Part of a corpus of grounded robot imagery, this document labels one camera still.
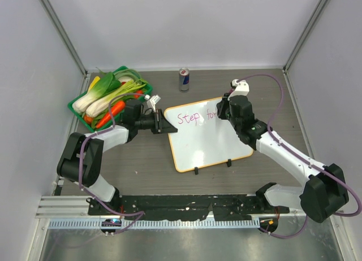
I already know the white slotted cable duct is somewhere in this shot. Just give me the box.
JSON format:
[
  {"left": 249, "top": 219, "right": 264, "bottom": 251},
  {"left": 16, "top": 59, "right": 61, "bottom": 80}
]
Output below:
[{"left": 48, "top": 217, "right": 260, "bottom": 230}]

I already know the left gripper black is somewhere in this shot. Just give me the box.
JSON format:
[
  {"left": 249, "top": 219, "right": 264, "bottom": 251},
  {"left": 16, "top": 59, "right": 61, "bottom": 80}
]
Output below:
[{"left": 136, "top": 110, "right": 177, "bottom": 134}]

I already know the red tomato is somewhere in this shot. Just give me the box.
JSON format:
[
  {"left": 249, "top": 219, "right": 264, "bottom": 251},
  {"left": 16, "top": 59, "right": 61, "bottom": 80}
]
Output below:
[{"left": 134, "top": 90, "right": 143, "bottom": 99}]

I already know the orange carrot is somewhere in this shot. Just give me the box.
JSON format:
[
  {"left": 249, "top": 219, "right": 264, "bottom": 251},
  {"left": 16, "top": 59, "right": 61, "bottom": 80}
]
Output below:
[{"left": 96, "top": 101, "right": 126, "bottom": 129}]

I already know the aluminium frame post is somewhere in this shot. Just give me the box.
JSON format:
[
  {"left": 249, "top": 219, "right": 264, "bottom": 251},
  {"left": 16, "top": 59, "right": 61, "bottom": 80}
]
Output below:
[
  {"left": 283, "top": 0, "right": 337, "bottom": 72},
  {"left": 39, "top": 0, "right": 88, "bottom": 76}
]

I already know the aluminium frame post right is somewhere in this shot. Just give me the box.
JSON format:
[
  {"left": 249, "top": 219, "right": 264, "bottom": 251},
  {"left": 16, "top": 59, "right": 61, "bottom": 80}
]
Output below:
[{"left": 283, "top": 0, "right": 337, "bottom": 72}]

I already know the bok choy left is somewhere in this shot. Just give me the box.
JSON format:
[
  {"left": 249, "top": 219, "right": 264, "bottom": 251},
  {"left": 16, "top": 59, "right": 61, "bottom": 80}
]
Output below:
[{"left": 72, "top": 72, "right": 121, "bottom": 114}]

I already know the bok choy right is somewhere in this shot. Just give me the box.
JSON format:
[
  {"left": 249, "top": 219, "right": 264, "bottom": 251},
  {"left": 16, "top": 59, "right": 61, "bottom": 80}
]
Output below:
[{"left": 85, "top": 79, "right": 148, "bottom": 118}]

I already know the aluminium rail left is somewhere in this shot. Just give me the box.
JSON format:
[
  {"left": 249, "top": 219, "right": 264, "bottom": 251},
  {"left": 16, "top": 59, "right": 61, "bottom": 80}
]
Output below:
[{"left": 35, "top": 195, "right": 94, "bottom": 218}]

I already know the bok choy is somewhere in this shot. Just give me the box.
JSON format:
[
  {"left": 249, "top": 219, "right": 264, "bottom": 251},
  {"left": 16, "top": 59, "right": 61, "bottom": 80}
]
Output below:
[
  {"left": 72, "top": 72, "right": 121, "bottom": 114},
  {"left": 85, "top": 79, "right": 148, "bottom": 118}
]

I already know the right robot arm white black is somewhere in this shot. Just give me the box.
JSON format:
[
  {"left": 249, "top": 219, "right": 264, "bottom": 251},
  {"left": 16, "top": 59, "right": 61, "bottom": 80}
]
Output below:
[{"left": 217, "top": 93, "right": 349, "bottom": 223}]

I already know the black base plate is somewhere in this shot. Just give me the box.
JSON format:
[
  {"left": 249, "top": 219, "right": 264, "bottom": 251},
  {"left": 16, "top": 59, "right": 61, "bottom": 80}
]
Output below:
[{"left": 87, "top": 193, "right": 291, "bottom": 221}]

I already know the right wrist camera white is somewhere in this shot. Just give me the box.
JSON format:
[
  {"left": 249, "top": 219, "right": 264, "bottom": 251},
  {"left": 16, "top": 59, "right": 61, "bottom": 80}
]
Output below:
[{"left": 228, "top": 79, "right": 249, "bottom": 100}]

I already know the whiteboard with orange frame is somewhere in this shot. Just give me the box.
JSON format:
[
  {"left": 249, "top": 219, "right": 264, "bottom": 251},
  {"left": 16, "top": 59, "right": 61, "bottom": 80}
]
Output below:
[{"left": 164, "top": 97, "right": 253, "bottom": 173}]

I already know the green plastic basket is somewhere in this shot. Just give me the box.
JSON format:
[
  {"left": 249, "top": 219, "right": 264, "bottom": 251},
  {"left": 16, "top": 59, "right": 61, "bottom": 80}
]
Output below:
[{"left": 67, "top": 66, "right": 153, "bottom": 132}]

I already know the yellow vegetable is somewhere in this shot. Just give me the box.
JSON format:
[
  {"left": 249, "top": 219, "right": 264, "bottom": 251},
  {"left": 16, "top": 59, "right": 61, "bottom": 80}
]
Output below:
[{"left": 88, "top": 76, "right": 100, "bottom": 91}]

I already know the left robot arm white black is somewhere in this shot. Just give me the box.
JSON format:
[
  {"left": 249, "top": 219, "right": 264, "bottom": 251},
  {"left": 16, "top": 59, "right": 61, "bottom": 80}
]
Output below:
[{"left": 57, "top": 99, "right": 178, "bottom": 215}]

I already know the silver blue drink can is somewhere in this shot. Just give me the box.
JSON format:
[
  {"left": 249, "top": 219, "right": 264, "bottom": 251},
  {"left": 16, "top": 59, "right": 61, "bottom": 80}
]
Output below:
[{"left": 179, "top": 67, "right": 189, "bottom": 92}]

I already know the aluminium frame post left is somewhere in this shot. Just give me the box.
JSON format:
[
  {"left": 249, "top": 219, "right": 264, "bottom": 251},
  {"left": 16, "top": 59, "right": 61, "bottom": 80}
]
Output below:
[{"left": 39, "top": 0, "right": 88, "bottom": 76}]

